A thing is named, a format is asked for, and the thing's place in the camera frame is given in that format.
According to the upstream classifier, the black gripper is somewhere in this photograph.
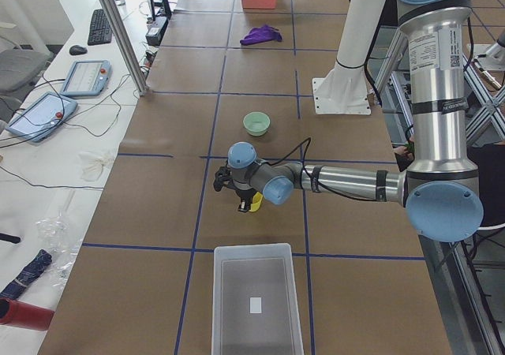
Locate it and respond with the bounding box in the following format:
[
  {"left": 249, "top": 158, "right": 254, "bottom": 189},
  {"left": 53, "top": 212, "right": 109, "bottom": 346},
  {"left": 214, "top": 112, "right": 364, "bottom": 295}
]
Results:
[{"left": 235, "top": 189, "right": 256, "bottom": 212}]

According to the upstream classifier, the yellow plastic cup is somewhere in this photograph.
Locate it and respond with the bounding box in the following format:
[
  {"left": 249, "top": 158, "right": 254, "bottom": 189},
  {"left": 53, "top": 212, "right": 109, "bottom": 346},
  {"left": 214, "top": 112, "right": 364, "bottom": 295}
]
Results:
[{"left": 250, "top": 192, "right": 264, "bottom": 212}]

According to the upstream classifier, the purple microfiber cloth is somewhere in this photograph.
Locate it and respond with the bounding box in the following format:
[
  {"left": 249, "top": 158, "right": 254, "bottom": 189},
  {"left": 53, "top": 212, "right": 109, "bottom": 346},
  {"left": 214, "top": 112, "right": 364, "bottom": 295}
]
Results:
[{"left": 240, "top": 24, "right": 282, "bottom": 46}]

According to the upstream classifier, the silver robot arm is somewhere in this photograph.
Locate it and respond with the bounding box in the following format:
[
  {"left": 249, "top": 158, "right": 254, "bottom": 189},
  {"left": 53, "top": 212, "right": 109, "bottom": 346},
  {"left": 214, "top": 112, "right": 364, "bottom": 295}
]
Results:
[{"left": 214, "top": 0, "right": 484, "bottom": 242}]

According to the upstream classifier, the clear plastic storage box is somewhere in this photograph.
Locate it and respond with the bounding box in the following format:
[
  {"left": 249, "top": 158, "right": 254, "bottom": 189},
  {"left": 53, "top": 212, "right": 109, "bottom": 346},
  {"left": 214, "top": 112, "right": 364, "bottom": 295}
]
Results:
[{"left": 211, "top": 243, "right": 304, "bottom": 354}]

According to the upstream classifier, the black computer box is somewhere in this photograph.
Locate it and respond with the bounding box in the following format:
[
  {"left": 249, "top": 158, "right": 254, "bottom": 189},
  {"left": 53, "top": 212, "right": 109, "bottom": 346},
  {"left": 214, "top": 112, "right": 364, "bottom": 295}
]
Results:
[{"left": 145, "top": 17, "right": 168, "bottom": 47}]

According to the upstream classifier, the mint green bowl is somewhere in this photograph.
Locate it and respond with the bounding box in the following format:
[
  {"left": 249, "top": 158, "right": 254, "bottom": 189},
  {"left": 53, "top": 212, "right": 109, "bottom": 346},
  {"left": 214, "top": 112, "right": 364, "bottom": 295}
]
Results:
[{"left": 243, "top": 111, "right": 271, "bottom": 136}]

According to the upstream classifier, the crumpled white tissue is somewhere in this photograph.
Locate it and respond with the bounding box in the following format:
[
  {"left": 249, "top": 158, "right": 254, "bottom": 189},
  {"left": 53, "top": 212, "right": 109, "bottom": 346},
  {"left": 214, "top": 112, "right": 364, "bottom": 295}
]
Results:
[{"left": 78, "top": 151, "right": 116, "bottom": 181}]

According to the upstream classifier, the crumpled clear plastic wrap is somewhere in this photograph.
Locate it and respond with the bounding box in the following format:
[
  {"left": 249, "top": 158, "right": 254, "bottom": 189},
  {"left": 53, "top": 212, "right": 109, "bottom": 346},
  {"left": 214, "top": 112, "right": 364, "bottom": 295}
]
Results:
[{"left": 36, "top": 212, "right": 84, "bottom": 290}]

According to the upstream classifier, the far teach pendant tablet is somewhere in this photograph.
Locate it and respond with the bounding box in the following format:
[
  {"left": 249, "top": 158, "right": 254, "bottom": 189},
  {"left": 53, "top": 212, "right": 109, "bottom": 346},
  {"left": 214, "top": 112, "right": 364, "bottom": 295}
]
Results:
[{"left": 60, "top": 60, "right": 111, "bottom": 98}]

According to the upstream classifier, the teach pendant tablet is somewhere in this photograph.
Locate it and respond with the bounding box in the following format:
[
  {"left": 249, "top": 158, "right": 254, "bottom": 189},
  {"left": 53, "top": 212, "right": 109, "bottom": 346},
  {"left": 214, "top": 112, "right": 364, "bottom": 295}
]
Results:
[
  {"left": 60, "top": 60, "right": 111, "bottom": 98},
  {"left": 6, "top": 92, "right": 78, "bottom": 143}
]

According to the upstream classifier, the folded dark blue umbrella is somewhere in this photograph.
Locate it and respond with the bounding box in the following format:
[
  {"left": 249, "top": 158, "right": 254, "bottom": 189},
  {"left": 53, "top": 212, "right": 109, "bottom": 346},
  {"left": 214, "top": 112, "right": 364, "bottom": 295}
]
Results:
[{"left": 1, "top": 249, "right": 52, "bottom": 300}]

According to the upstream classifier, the near teach pendant tablet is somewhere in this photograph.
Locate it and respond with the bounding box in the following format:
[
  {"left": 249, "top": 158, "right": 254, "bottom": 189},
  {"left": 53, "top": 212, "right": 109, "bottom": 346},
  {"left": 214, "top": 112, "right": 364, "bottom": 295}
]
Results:
[{"left": 6, "top": 92, "right": 78, "bottom": 143}]

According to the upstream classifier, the black keyboard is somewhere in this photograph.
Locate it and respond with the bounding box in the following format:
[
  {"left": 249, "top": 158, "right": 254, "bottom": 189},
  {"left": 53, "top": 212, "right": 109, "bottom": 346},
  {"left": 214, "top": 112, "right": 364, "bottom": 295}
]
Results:
[{"left": 88, "top": 9, "right": 113, "bottom": 46}]

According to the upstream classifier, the black computer mouse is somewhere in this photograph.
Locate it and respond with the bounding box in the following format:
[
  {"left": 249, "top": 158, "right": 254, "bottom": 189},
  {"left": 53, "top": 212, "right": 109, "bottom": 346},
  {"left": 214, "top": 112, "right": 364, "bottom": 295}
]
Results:
[{"left": 69, "top": 45, "right": 88, "bottom": 56}]

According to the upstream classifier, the red bottle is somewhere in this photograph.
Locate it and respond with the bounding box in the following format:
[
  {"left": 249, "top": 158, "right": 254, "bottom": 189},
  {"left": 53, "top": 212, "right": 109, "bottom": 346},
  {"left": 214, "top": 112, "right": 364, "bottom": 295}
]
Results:
[{"left": 1, "top": 298, "right": 54, "bottom": 331}]

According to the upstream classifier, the grey office chair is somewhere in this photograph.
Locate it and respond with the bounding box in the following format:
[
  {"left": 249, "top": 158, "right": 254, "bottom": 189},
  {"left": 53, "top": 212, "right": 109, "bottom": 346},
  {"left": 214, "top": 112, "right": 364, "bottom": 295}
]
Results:
[{"left": 1, "top": 49, "right": 50, "bottom": 94}]

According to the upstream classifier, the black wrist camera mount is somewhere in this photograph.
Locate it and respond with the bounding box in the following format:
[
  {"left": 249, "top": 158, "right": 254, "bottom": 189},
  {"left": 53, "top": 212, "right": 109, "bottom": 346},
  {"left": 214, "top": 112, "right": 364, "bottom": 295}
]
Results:
[{"left": 213, "top": 166, "right": 234, "bottom": 192}]

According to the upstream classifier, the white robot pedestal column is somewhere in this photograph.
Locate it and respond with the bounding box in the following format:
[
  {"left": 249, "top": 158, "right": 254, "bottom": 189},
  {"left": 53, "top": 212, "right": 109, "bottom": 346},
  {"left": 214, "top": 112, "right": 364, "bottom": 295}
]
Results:
[{"left": 312, "top": 0, "right": 386, "bottom": 115}]

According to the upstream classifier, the aluminium frame post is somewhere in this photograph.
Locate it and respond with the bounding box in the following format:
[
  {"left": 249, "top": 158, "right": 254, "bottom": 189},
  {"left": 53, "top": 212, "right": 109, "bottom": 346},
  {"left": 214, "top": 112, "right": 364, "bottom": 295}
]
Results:
[{"left": 99, "top": 0, "right": 148, "bottom": 96}]

